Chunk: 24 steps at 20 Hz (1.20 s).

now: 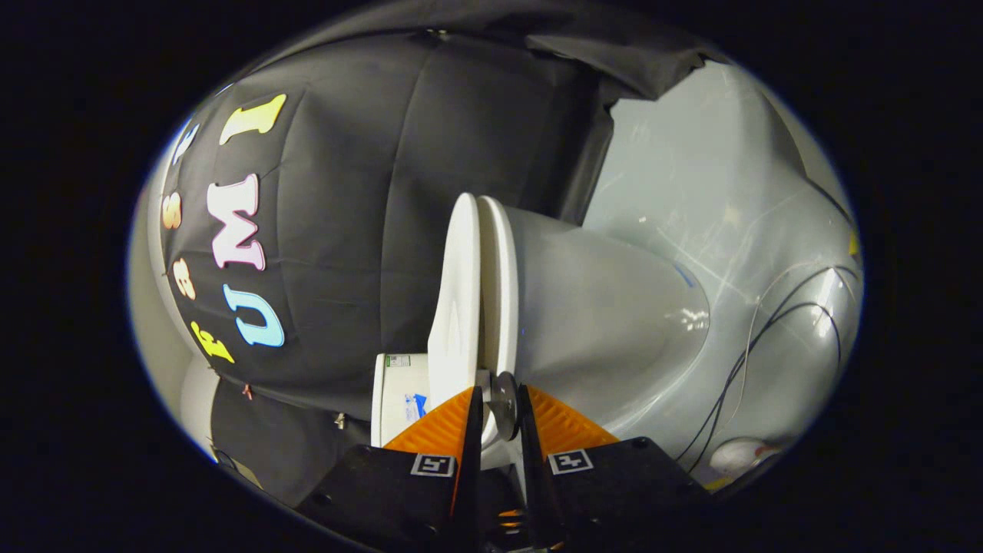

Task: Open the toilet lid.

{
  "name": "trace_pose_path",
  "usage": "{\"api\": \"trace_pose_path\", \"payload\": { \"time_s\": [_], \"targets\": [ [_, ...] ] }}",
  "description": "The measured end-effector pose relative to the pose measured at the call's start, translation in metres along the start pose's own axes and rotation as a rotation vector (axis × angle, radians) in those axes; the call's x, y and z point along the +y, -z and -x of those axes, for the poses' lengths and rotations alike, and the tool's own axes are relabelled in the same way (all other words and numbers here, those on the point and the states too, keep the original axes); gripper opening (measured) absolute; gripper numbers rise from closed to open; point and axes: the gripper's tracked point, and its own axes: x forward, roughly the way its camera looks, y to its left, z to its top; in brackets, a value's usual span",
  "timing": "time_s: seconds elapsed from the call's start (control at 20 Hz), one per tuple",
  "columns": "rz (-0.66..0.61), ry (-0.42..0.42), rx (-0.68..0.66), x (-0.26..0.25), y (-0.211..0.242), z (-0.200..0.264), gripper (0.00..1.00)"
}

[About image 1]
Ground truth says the black cable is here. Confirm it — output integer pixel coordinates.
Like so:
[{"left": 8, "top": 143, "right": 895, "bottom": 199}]
[{"left": 674, "top": 264, "right": 862, "bottom": 472}]

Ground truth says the white round object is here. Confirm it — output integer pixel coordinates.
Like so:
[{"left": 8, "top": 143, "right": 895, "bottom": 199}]
[{"left": 707, "top": 436, "right": 778, "bottom": 474}]

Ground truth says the black backdrop cloth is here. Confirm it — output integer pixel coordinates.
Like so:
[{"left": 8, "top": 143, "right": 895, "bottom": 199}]
[{"left": 144, "top": 0, "right": 730, "bottom": 509}]

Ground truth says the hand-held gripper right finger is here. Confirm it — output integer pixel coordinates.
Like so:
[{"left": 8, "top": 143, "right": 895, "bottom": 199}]
[{"left": 516, "top": 384, "right": 712, "bottom": 551}]

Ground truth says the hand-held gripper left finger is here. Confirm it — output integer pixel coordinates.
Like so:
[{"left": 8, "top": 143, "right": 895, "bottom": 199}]
[{"left": 296, "top": 386, "right": 485, "bottom": 551}]

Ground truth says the thin white cable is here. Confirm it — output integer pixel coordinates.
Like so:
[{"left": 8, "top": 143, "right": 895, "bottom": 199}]
[{"left": 720, "top": 260, "right": 839, "bottom": 432}]

